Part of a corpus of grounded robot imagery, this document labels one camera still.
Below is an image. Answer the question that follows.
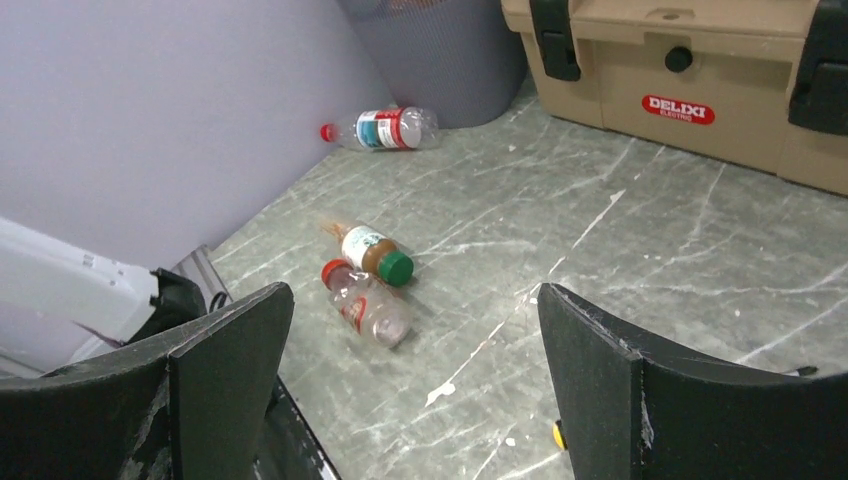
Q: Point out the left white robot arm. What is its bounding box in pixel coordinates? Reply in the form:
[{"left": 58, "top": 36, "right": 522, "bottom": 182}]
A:
[{"left": 1, "top": 219, "right": 208, "bottom": 378}]

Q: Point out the clear bottle red cap front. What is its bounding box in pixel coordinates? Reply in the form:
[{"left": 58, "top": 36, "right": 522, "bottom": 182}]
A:
[{"left": 321, "top": 258, "right": 413, "bottom": 349}]

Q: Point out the yellow black screwdriver left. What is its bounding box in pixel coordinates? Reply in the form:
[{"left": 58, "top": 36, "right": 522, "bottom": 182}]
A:
[{"left": 552, "top": 419, "right": 568, "bottom": 451}]

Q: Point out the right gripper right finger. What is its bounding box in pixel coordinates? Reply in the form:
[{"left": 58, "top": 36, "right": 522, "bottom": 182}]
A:
[{"left": 538, "top": 283, "right": 847, "bottom": 479}]

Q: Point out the red label bottle by bin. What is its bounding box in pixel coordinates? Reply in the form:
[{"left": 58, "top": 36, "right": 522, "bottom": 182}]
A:
[{"left": 319, "top": 107, "right": 440, "bottom": 152}]

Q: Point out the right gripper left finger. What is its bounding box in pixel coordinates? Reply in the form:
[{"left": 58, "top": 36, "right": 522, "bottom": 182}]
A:
[{"left": 1, "top": 282, "right": 294, "bottom": 479}]

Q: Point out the grey mesh waste bin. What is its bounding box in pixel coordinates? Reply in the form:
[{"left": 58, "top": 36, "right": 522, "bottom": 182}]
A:
[{"left": 339, "top": 0, "right": 528, "bottom": 129}]

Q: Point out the tan plastic toolbox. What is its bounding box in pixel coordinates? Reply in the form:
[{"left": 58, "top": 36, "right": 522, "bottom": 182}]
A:
[{"left": 502, "top": 0, "right": 847, "bottom": 194}]

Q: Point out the brown tea bottle green cap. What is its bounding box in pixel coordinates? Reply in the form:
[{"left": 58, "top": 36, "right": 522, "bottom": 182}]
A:
[{"left": 321, "top": 220, "right": 415, "bottom": 288}]

